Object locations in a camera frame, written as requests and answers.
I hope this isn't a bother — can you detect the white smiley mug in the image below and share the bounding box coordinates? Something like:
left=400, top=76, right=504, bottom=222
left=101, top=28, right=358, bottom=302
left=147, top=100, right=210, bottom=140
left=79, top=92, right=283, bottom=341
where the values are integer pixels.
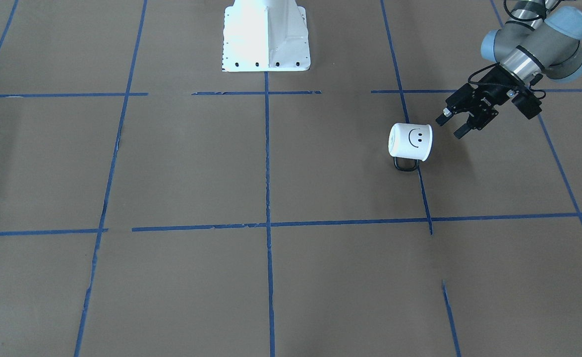
left=388, top=123, right=433, bottom=172

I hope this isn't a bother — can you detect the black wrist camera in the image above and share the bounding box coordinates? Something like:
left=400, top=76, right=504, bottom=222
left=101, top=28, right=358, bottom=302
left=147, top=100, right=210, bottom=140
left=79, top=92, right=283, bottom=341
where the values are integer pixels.
left=512, top=74, right=546, bottom=119

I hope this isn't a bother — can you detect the white pedestal column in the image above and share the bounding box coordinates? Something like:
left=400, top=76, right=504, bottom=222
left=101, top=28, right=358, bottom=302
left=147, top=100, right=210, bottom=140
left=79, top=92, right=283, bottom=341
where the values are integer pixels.
left=222, top=0, right=311, bottom=72

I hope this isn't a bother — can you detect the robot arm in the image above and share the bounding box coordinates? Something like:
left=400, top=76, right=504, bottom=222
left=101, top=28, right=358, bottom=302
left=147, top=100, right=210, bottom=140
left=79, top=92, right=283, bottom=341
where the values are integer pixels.
left=436, top=0, right=582, bottom=138

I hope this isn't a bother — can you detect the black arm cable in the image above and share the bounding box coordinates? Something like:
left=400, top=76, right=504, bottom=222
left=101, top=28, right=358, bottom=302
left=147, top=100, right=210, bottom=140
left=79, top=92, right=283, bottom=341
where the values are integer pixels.
left=468, top=0, right=549, bottom=85

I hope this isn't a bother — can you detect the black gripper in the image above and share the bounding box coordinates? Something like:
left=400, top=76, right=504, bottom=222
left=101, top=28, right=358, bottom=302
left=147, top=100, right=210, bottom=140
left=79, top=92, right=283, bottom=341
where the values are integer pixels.
left=436, top=65, right=525, bottom=139

